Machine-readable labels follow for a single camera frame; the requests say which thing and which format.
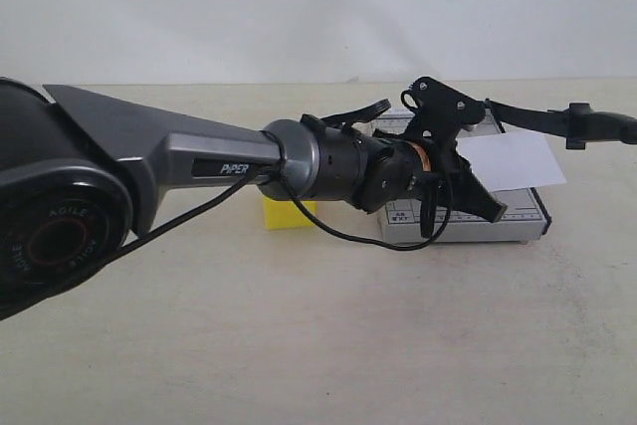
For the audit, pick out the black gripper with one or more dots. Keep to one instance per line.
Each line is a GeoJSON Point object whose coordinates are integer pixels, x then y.
{"type": "Point", "coordinates": [414, 167]}

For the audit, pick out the white paper sheet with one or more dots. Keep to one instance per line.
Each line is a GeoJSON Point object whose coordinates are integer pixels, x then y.
{"type": "Point", "coordinates": [512, 160]}

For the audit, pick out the black cutter blade arm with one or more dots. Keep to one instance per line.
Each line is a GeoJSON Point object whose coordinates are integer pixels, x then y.
{"type": "Point", "coordinates": [578, 125]}

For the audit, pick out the yellow cube block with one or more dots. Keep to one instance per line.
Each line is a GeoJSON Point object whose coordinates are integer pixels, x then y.
{"type": "Point", "coordinates": [279, 215]}

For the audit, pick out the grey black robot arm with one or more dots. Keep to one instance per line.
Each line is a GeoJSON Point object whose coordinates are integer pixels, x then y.
{"type": "Point", "coordinates": [83, 175]}

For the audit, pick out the grey paper cutter base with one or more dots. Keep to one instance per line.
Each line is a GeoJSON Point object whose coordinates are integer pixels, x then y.
{"type": "Point", "coordinates": [526, 218]}

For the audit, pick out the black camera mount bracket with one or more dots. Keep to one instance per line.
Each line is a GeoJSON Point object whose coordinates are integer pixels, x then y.
{"type": "Point", "coordinates": [440, 110]}

